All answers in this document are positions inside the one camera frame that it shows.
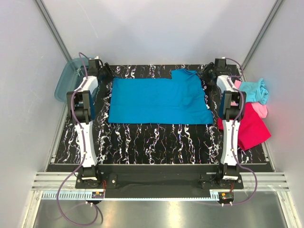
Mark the aluminium frame post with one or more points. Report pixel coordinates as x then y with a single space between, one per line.
262 32
52 28

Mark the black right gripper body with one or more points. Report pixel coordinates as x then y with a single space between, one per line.
206 71

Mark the right aluminium frame post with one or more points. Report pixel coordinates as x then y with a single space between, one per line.
262 32

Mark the teal transparent plastic bin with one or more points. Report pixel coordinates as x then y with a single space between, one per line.
77 74

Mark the blue t shirt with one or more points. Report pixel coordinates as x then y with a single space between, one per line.
178 100

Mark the light pink t shirt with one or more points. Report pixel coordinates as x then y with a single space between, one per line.
260 109

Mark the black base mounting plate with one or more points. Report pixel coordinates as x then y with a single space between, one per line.
191 191

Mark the magenta t shirt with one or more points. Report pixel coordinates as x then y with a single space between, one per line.
252 130

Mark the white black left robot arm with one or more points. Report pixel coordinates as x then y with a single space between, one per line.
81 111

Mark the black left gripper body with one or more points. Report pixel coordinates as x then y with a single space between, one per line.
106 74

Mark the cyan t shirt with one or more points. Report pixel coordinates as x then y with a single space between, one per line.
255 91

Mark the left aluminium frame post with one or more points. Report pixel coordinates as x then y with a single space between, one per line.
52 28

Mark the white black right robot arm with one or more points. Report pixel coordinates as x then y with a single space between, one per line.
231 112

